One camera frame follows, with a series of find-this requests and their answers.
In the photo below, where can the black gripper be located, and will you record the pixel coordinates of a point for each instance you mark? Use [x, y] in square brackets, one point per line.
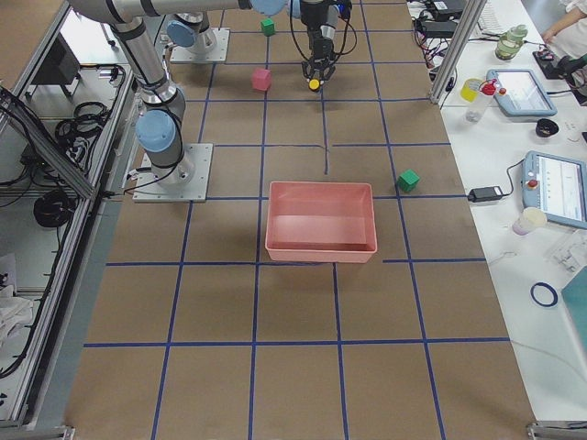
[319, 49]

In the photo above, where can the yellow push button switch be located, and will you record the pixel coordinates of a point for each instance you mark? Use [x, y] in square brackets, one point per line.
[314, 85]

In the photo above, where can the pink foam cube centre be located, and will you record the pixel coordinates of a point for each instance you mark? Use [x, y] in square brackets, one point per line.
[261, 80]

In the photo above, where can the green foam cube far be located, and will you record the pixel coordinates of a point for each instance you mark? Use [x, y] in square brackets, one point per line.
[267, 27]

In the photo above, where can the green foam cube near bin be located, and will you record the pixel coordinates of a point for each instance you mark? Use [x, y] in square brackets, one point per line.
[407, 180]

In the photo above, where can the pink plastic bin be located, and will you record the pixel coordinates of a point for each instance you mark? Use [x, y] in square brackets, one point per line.
[321, 222]

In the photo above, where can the clear plastic bottle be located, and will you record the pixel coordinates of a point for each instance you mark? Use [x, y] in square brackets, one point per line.
[481, 101]

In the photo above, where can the green water bottle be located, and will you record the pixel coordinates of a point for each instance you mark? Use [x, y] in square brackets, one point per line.
[510, 42]

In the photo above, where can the upper teach pendant tablet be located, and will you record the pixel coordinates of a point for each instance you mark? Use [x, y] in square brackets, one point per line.
[524, 93]

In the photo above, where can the teach pendant tablet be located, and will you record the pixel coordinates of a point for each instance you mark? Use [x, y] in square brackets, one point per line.
[524, 93]
[556, 186]

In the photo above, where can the black power adapter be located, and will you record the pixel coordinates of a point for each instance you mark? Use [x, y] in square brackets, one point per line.
[485, 194]

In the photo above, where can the lower teach pendant tablet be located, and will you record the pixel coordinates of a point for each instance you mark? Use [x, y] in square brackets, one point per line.
[556, 186]

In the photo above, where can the teal notebook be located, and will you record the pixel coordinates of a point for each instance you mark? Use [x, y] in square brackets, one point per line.
[574, 296]

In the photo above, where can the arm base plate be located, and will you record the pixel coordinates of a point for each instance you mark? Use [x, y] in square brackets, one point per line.
[207, 47]
[188, 182]

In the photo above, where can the aluminium frame post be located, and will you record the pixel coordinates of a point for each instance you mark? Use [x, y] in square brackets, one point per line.
[468, 21]

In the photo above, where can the aluminium side frame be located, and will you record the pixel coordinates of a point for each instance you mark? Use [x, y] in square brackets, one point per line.
[46, 197]

